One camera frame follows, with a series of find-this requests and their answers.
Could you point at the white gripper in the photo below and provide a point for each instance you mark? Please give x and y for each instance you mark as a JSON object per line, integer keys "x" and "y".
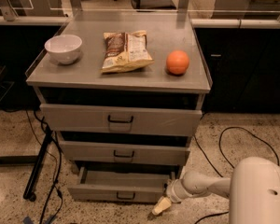
{"x": 174, "y": 191}

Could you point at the grey bottom drawer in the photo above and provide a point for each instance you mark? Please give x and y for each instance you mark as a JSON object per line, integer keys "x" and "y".
{"x": 114, "y": 186}

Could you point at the grey drawer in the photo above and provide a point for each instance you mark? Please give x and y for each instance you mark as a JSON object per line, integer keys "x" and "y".
{"x": 119, "y": 153}
{"x": 114, "y": 186}
{"x": 112, "y": 119}

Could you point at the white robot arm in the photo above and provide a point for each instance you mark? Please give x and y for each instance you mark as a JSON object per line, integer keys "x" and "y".
{"x": 253, "y": 191}

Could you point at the grey middle drawer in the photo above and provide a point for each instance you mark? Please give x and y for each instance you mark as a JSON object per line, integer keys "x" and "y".
{"x": 119, "y": 153}

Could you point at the grey metal drawer cabinet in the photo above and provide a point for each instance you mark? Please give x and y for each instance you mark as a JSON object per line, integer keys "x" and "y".
{"x": 82, "y": 82}

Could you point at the grey top drawer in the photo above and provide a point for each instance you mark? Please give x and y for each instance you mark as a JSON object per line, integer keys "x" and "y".
{"x": 112, "y": 119}

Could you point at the black stand leg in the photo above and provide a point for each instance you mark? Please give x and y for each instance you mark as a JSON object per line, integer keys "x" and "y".
{"x": 29, "y": 193}

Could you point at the orange fruit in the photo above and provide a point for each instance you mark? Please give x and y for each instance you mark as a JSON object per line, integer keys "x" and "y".
{"x": 177, "y": 62}

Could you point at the brown white chip bag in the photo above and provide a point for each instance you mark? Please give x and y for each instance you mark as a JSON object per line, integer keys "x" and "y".
{"x": 125, "y": 52}

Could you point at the white ceramic bowl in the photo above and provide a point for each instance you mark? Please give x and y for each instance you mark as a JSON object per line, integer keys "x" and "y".
{"x": 64, "y": 49}

